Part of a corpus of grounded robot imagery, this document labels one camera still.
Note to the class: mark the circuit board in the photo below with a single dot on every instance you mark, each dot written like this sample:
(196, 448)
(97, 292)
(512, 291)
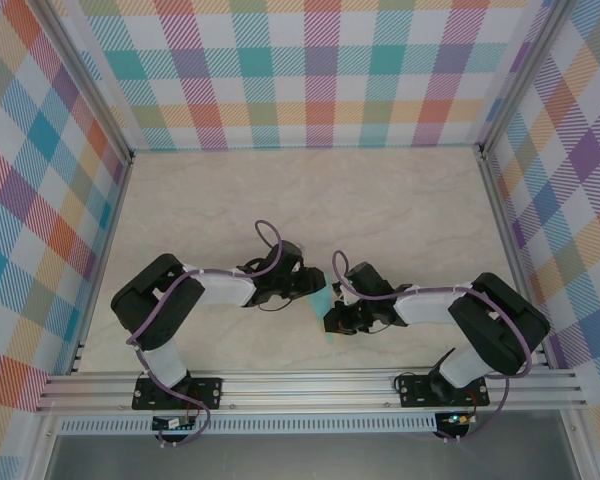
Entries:
(457, 419)
(172, 424)

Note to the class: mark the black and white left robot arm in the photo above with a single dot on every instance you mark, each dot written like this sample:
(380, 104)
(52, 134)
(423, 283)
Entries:
(150, 305)

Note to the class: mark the right circuit board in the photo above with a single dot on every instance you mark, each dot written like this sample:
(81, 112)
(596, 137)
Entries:
(457, 419)

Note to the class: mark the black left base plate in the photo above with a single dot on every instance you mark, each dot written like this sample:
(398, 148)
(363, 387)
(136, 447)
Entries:
(210, 392)

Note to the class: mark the aluminium front rail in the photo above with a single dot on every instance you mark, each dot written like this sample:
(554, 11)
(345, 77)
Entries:
(305, 387)

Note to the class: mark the teal paper sheet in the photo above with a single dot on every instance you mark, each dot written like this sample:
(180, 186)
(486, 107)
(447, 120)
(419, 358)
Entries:
(321, 305)

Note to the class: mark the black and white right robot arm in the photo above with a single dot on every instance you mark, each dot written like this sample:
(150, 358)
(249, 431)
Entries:
(500, 325)

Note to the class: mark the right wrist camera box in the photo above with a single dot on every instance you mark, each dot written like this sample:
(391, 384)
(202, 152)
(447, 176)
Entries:
(342, 295)

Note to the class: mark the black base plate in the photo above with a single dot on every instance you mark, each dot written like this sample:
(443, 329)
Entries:
(210, 392)
(415, 392)

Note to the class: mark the left circuit board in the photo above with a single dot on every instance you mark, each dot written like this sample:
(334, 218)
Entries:
(172, 424)

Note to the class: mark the grey metal panel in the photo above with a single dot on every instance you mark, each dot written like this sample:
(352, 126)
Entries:
(305, 457)

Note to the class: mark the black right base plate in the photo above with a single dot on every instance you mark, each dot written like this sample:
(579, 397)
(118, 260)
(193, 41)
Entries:
(415, 392)

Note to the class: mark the aluminium frame post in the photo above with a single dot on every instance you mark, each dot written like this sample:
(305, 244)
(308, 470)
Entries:
(522, 75)
(85, 80)

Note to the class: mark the aluminium side rail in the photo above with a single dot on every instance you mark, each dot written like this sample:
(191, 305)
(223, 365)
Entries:
(102, 265)
(517, 265)

